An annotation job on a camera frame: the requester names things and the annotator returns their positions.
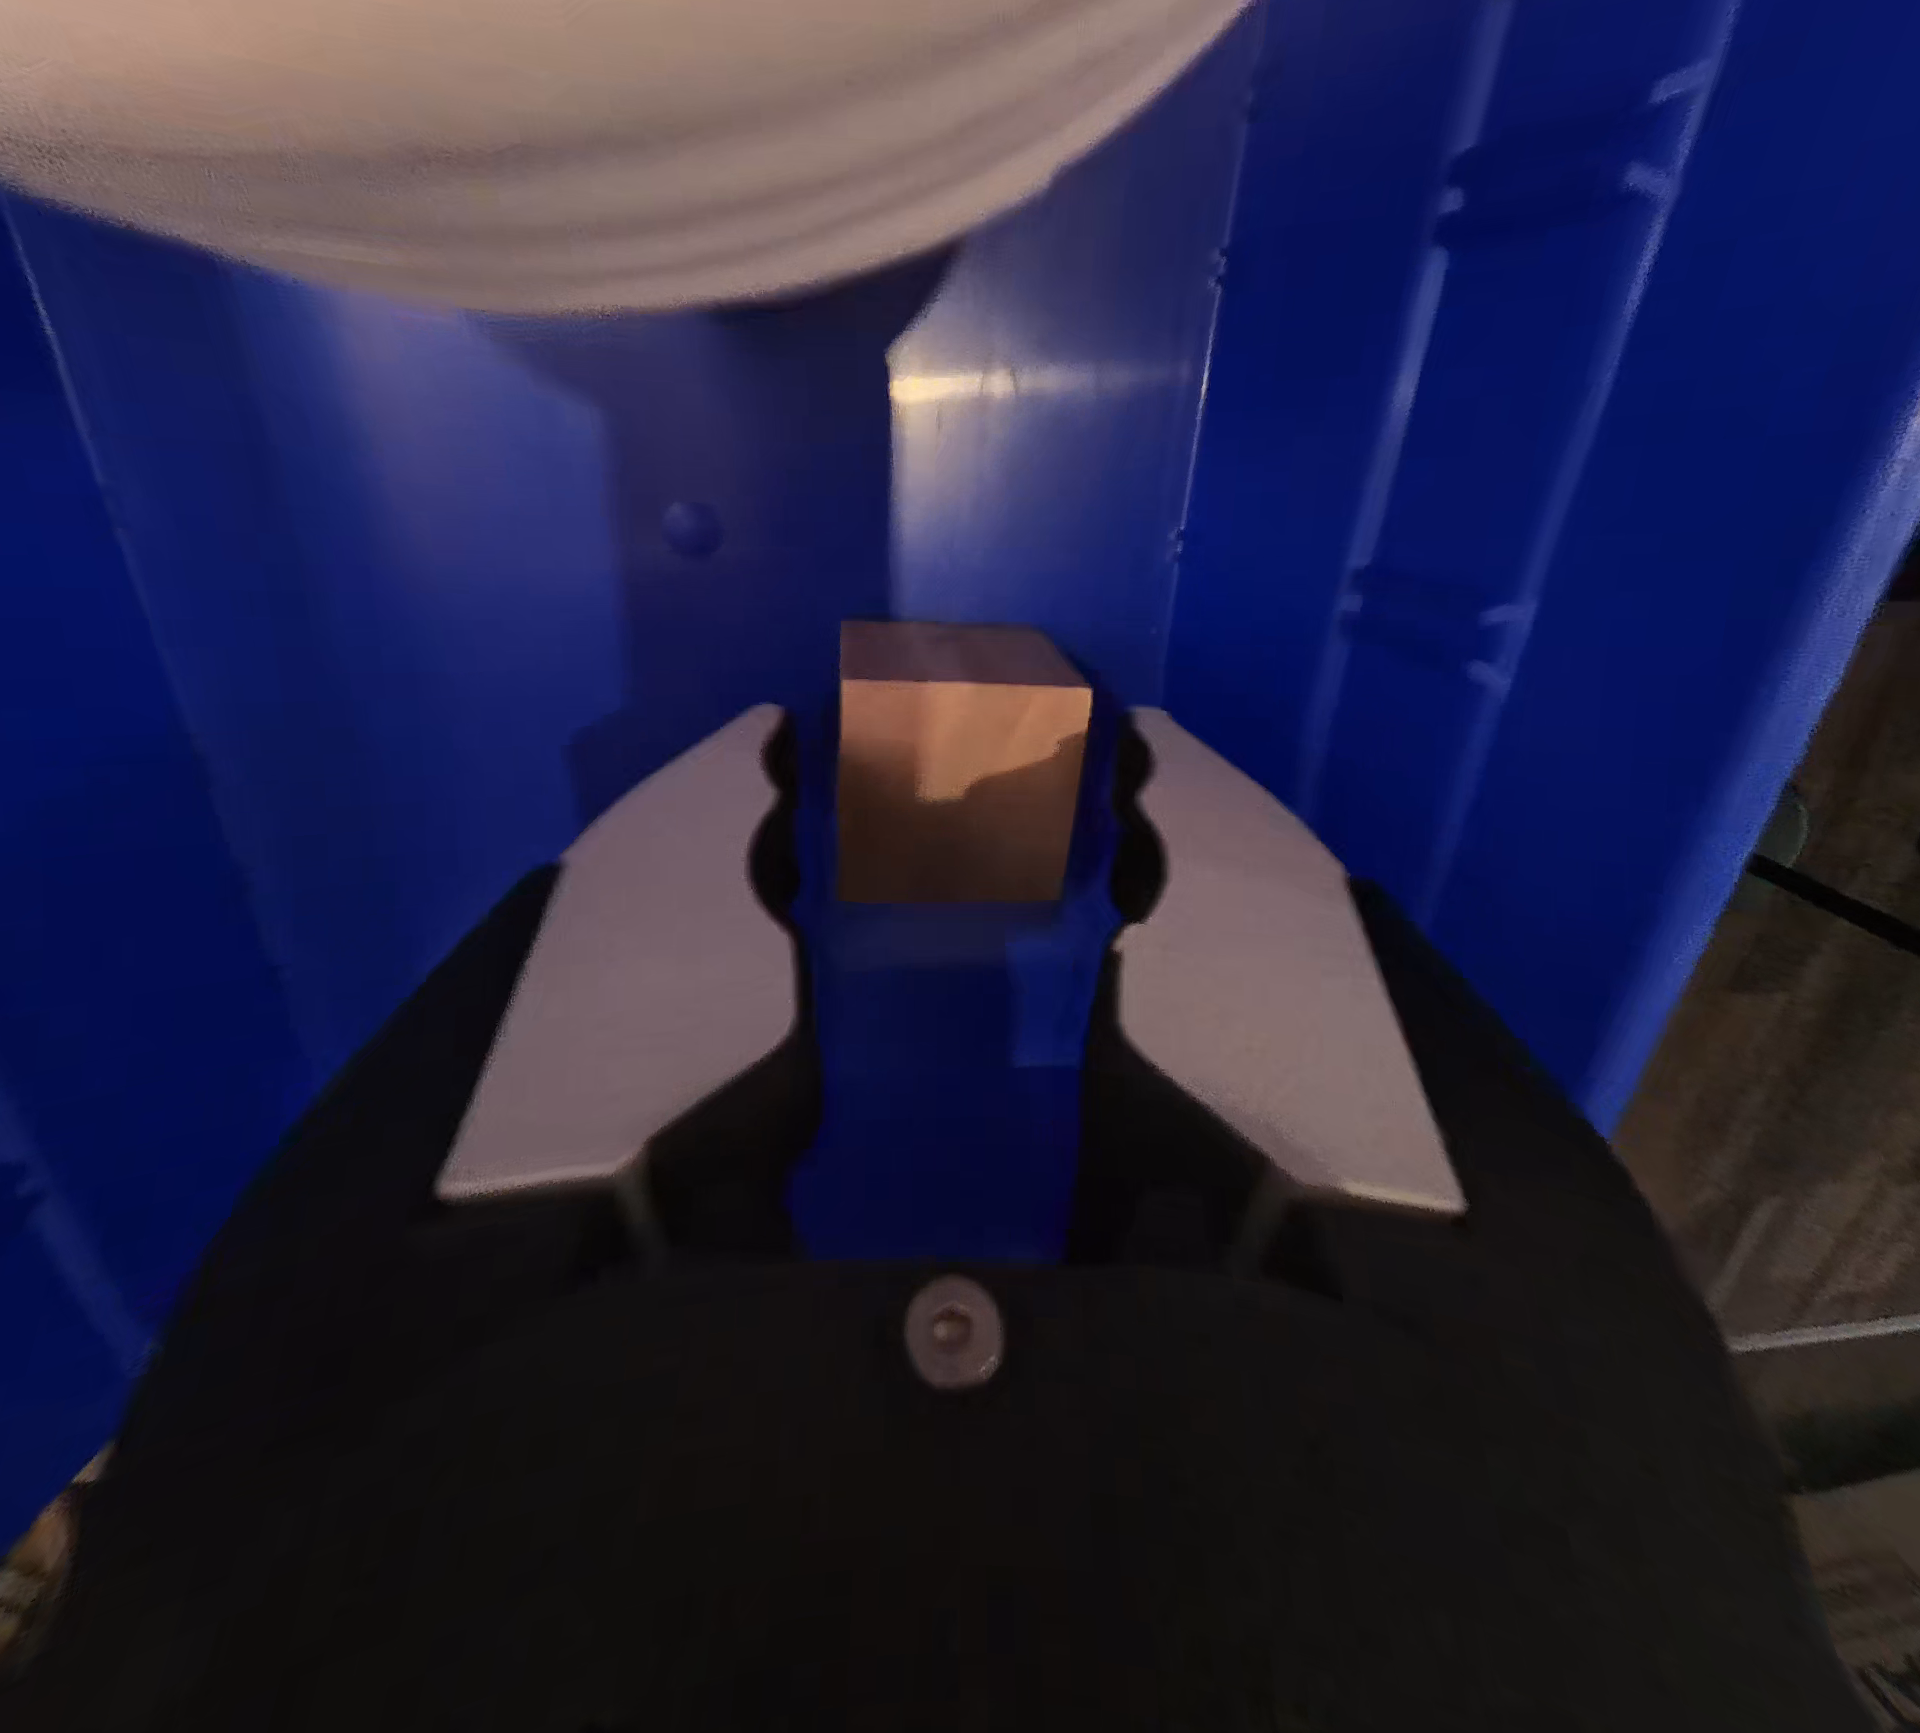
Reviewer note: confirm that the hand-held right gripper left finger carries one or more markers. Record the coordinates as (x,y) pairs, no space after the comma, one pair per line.
(628,983)

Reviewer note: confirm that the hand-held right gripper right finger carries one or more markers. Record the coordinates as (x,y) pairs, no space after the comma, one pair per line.
(1289,1012)

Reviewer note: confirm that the wooden cube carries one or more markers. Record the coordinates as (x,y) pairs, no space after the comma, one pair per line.
(960,773)

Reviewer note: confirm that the blue plastic bin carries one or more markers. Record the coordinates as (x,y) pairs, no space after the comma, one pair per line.
(375,563)

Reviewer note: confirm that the white paper cup green band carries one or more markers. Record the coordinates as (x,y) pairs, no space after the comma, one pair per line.
(628,296)
(674,8)
(628,222)
(628,260)

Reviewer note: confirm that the cardboard box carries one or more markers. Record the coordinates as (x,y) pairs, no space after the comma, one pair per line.
(1868,1583)

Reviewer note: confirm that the person in plaid shirt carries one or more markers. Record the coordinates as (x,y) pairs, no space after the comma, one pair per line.
(37,1538)

